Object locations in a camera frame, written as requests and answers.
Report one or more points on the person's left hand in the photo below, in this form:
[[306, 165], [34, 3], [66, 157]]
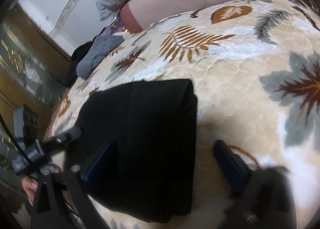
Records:
[[29, 185]]

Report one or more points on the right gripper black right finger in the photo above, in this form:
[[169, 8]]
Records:
[[263, 197]]

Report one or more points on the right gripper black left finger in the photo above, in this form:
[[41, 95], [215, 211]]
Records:
[[50, 209]]

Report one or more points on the leaf pattern fleece blanket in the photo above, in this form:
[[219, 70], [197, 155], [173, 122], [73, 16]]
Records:
[[255, 69]]

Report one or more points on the black camera module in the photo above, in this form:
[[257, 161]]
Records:
[[26, 126]]

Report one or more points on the colourful small packet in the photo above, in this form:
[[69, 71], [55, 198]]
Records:
[[116, 26]]

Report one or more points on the wooden glass cabinet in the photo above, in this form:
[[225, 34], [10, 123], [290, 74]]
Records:
[[33, 71]]

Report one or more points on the folded grey garment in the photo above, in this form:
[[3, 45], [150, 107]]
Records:
[[101, 47]]

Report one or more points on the black pants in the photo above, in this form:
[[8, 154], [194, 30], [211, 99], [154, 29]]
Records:
[[137, 149]]

